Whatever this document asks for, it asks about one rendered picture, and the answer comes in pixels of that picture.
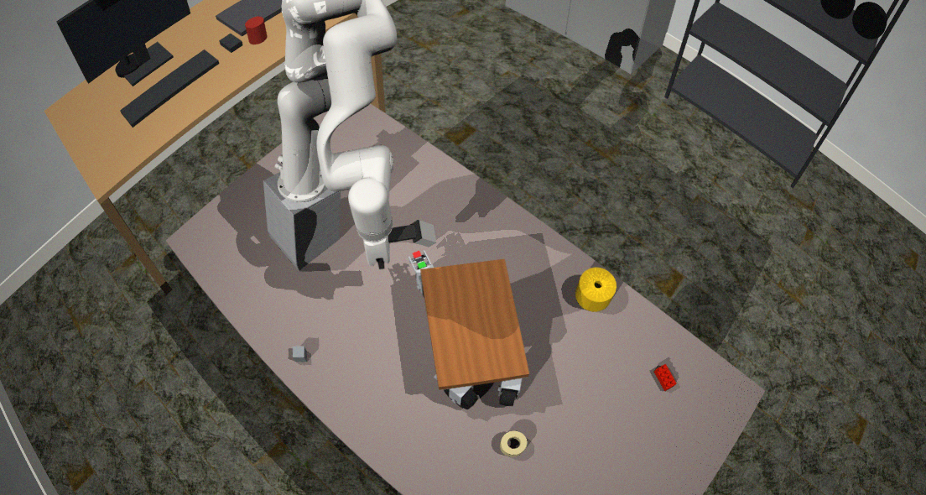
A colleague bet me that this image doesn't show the red toy building brick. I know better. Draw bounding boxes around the red toy building brick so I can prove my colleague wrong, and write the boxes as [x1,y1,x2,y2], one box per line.
[654,364,676,391]

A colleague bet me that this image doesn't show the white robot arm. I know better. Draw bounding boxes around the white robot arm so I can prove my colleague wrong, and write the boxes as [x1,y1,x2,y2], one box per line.
[275,0,436,247]

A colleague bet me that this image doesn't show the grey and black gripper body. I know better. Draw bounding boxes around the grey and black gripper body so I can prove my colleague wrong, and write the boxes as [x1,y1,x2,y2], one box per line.
[358,233,390,266]

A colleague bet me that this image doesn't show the beige roll of masking tape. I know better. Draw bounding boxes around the beige roll of masking tape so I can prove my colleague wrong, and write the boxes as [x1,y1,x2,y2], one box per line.
[500,431,527,457]

